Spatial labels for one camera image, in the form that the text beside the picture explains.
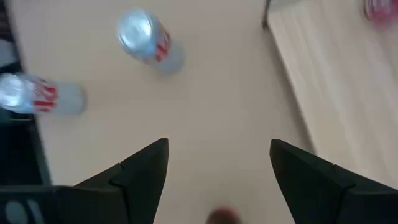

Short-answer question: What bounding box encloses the red cola can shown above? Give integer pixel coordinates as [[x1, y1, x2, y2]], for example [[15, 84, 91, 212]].
[[363, 0, 398, 30]]

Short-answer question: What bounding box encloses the tan work surface board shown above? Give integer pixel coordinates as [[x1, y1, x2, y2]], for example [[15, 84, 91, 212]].
[[6, 0, 315, 224]]

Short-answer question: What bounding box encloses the light wooden shelf board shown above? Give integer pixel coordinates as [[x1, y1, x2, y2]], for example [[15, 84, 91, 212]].
[[267, 0, 398, 189]]

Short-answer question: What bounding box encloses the silver diet cola can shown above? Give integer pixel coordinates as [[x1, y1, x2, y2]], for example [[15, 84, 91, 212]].
[[115, 8, 186, 75], [0, 73, 88, 116]]

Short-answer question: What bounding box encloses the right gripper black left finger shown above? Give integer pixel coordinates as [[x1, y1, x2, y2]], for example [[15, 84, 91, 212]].
[[55, 138, 170, 224]]

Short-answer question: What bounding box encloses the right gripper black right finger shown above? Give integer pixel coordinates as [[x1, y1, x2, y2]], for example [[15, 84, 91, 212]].
[[269, 138, 398, 224]]

